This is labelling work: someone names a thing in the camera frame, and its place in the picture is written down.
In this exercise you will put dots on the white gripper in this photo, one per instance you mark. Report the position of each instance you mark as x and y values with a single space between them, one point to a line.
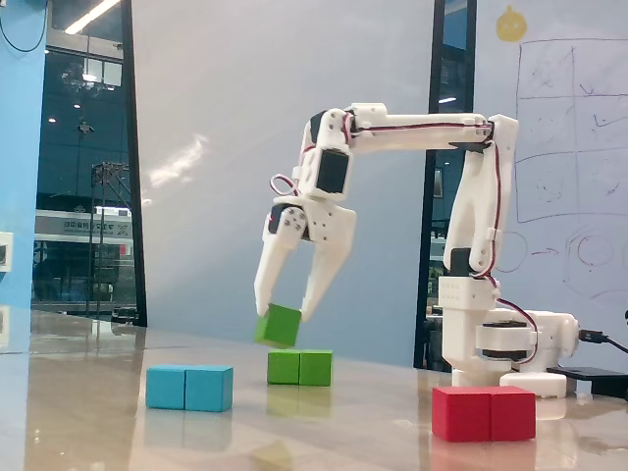
328 223

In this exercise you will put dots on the long red block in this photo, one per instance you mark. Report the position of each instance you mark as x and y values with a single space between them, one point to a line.
483 413

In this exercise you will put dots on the flat black box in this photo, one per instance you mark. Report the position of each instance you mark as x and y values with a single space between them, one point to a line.
589 375

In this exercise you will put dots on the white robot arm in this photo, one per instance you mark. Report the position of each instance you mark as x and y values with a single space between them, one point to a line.
422 130

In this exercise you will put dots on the black window frame post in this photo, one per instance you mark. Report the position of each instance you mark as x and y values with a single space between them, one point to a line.
135 162
441 73

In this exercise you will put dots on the long blue block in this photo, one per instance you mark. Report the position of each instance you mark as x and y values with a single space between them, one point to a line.
189 388

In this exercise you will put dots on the yellow round sticker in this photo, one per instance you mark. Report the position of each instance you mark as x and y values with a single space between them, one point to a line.
510 23

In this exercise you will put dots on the long green block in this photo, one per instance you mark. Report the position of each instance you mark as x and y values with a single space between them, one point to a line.
300 368

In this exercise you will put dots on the small green cube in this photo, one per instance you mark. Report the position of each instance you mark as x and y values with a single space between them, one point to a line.
278 326

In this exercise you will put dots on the white wall socket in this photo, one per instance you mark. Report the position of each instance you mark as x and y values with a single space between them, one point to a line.
5 251

